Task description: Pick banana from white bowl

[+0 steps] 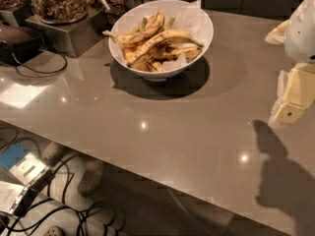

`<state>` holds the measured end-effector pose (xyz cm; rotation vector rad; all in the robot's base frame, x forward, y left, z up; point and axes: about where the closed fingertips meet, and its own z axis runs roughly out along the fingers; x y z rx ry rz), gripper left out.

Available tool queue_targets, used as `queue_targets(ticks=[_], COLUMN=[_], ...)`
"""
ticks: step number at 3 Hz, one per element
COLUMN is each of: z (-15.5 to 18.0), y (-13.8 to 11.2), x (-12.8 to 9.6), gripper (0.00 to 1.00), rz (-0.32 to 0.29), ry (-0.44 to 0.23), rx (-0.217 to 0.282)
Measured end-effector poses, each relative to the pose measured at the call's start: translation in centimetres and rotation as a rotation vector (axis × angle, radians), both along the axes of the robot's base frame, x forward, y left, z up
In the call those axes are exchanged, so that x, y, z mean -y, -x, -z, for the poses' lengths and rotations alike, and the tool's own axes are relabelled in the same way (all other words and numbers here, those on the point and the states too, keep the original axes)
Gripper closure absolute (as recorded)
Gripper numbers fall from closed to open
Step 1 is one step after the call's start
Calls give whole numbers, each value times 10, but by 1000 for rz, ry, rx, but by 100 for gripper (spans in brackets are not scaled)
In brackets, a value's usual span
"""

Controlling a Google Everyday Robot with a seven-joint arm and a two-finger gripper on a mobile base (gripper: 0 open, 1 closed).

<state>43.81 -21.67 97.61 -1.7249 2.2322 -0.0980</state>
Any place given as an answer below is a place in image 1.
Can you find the small banana right side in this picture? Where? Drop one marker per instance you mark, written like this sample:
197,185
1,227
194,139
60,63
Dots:
172,53

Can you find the white paper liner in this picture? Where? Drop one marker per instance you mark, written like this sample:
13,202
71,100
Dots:
193,18

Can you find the dark round appliance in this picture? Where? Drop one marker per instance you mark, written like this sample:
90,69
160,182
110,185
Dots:
18,44

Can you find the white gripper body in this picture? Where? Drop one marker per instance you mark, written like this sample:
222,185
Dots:
301,33

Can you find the grey clog shoe right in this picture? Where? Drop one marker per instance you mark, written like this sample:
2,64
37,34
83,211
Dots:
91,177

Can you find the grey clog shoe left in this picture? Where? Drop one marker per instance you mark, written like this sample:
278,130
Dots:
52,153

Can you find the white ceramic bowl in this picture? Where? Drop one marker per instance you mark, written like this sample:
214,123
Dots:
136,20

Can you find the large spotted banana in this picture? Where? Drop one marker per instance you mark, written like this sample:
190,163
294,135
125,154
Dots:
167,37

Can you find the grey clog shoe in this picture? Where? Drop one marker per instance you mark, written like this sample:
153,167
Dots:
91,177
52,153

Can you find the blue paper sheet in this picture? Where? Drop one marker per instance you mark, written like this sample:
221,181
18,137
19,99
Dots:
12,156

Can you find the spotted banana top left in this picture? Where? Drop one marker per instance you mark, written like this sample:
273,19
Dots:
136,38

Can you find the grey shoe bottom edge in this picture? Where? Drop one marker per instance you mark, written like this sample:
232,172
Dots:
54,231

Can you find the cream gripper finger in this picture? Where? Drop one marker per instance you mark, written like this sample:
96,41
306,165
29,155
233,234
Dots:
295,92
276,35

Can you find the silver electronics box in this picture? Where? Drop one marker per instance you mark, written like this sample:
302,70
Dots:
31,176

